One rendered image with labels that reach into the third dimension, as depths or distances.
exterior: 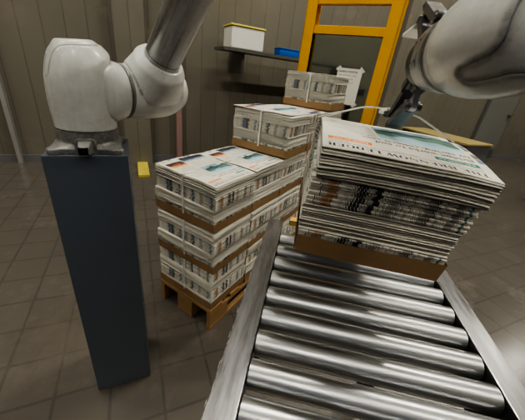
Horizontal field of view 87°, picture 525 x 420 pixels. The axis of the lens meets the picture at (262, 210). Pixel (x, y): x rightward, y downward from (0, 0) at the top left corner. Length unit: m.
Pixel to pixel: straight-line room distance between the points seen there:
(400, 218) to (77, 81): 0.79
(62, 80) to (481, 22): 0.81
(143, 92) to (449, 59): 0.77
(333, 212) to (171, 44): 0.61
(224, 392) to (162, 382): 0.97
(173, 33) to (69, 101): 0.31
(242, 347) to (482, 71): 0.51
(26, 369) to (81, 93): 1.23
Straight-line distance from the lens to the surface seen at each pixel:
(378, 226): 0.55
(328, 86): 2.08
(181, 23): 0.85
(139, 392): 1.48
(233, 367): 0.55
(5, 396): 1.66
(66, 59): 0.88
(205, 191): 1.16
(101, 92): 0.88
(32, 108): 4.10
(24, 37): 4.02
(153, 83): 0.92
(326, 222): 0.53
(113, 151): 0.88
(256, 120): 1.64
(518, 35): 0.29
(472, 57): 0.31
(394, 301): 0.78
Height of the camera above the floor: 1.26
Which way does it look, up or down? 27 degrees down
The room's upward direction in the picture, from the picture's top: 8 degrees clockwise
